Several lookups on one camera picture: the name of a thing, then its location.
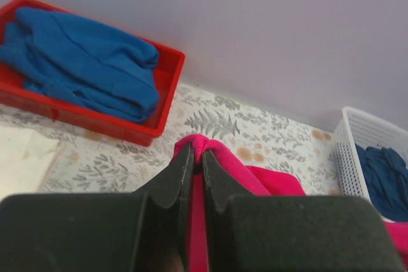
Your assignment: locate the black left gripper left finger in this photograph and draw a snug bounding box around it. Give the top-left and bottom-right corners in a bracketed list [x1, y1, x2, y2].
[1, 145, 194, 271]

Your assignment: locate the white plastic laundry basket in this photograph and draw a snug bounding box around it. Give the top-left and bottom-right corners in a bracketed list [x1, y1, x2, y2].
[333, 107, 407, 204]

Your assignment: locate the crimson red t shirt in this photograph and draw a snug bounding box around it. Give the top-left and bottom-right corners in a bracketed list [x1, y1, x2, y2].
[173, 134, 408, 272]

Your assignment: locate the navy blue t shirt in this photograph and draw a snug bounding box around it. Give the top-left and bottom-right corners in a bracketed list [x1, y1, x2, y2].
[356, 145, 407, 222]

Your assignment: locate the red plastic tray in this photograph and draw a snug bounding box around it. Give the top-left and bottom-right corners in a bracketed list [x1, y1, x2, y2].
[0, 0, 186, 147]

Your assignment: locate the folded royal blue t shirt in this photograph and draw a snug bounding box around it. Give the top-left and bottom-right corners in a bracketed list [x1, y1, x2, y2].
[1, 7, 159, 124]

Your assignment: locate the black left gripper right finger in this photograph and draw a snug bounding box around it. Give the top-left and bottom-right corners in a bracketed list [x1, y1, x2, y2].
[202, 151, 405, 271]

